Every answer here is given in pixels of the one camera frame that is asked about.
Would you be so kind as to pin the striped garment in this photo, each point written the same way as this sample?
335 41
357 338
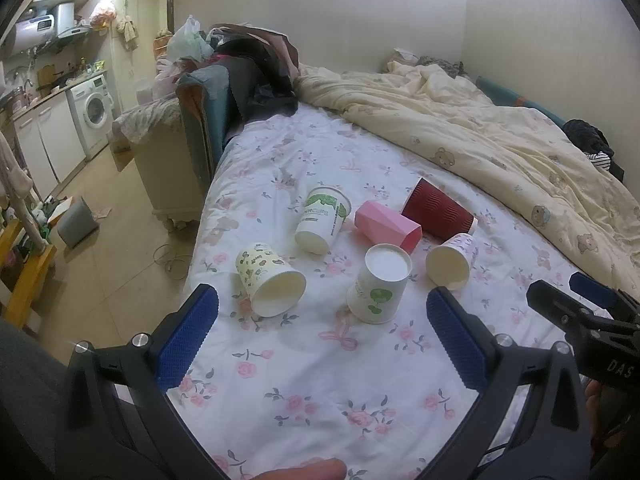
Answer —
600 161

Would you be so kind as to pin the white kitchen cabinet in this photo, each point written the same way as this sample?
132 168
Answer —
47 140

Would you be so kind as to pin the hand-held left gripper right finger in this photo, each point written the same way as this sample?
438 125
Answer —
457 345

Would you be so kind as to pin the cardboard box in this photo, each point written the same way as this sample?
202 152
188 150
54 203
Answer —
120 152

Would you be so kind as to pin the grey trash bin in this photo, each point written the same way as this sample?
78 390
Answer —
77 222

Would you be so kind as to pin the beige sofa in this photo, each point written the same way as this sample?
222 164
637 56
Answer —
160 180

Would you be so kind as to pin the white washing machine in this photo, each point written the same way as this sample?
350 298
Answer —
92 110

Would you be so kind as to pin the beige hanging cloth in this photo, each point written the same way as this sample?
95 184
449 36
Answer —
127 30

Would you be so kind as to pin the floral bed sheet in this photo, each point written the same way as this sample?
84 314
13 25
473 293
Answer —
300 385

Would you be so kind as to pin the pink hanging bag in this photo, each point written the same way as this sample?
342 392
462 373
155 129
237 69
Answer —
103 14

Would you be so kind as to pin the white pink-print paper cup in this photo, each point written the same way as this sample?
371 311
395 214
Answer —
445 265

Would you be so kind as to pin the range hood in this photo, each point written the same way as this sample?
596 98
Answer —
75 32

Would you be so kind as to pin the white cup green plant print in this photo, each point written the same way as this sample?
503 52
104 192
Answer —
377 295

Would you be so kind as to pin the pink faceted cup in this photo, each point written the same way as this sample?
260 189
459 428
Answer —
382 220

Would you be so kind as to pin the person's left hand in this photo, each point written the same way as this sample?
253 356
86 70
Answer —
300 471

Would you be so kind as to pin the cream bear-print duvet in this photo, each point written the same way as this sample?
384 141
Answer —
475 125

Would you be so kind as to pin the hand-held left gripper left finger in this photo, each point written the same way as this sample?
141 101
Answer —
186 342

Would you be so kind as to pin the grey cloth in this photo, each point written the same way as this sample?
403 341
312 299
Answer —
442 65

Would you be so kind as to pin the black garment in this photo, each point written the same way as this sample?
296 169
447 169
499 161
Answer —
587 135

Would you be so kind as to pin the dark red ribbed cup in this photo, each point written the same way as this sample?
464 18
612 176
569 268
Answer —
435 210

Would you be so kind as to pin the yellow stool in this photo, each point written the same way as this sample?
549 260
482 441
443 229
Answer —
27 275

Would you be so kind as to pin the white plastic bag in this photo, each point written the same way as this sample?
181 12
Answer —
187 40

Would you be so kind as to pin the yellow patterned paper cup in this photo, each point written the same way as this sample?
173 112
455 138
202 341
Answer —
260 267

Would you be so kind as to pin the tall white green-print cup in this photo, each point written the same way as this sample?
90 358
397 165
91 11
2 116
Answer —
320 217

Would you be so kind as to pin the silver water heater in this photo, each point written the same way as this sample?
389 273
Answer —
42 25

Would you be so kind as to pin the blue pillow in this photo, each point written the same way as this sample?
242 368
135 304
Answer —
520 97

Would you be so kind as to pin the person's right hand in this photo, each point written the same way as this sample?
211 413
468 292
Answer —
594 410

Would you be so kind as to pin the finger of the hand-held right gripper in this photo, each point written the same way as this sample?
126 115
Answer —
555 305
592 287

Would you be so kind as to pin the pile of dark clothes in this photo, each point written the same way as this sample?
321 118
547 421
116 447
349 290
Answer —
255 70

